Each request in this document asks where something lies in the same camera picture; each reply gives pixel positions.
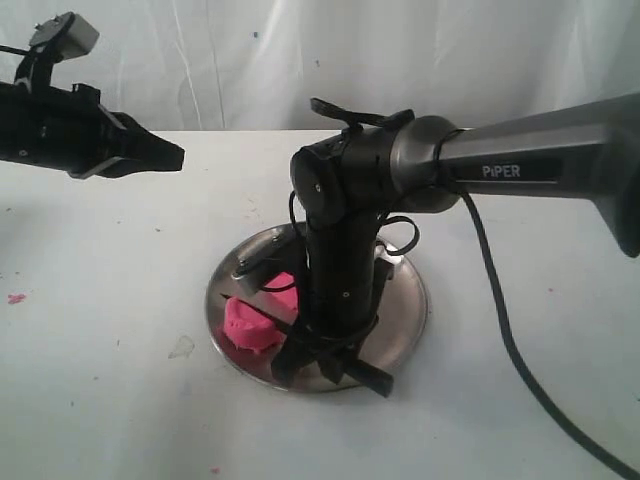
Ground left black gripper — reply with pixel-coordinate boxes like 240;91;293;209
19;84;184;179

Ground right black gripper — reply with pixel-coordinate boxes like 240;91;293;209
272;214;394;398

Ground pink clay lump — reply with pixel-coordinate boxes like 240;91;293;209
222;296;285;354

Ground black knife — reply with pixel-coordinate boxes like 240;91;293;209
220;293;292;335

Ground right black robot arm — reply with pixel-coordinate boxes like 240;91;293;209
271;93;639;395

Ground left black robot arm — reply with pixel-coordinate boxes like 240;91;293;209
1;83;185;180

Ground pink clay half piece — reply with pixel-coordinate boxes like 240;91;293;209
260;272;298;324

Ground round stainless steel plate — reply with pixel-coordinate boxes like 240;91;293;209
206;224;429;387

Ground white backdrop curtain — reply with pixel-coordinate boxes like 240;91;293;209
1;1;639;130

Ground pink dough crumbs on table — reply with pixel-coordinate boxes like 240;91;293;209
7;294;26;305

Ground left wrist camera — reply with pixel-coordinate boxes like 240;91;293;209
14;11;100;92

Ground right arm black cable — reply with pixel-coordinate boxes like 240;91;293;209
287;97;640;480

